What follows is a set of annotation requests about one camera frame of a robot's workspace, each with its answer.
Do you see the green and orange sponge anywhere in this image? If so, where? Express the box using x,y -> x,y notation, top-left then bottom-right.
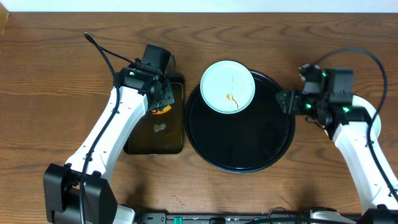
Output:
151,105 -> 172,114

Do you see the light blue plate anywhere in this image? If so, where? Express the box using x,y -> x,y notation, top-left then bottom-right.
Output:
200,60 -> 256,114
353,95 -> 381,138

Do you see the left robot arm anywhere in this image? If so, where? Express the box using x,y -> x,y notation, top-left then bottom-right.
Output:
43,65 -> 174,223

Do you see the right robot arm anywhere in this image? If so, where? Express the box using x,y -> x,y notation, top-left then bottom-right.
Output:
276,90 -> 397,223

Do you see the black rectangular water tray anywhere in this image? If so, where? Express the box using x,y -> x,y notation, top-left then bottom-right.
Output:
123,77 -> 185,154

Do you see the round black serving tray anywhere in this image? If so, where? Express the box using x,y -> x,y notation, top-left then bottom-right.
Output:
184,70 -> 296,173

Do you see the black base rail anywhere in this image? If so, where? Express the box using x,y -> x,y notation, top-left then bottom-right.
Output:
133,213 -> 304,224

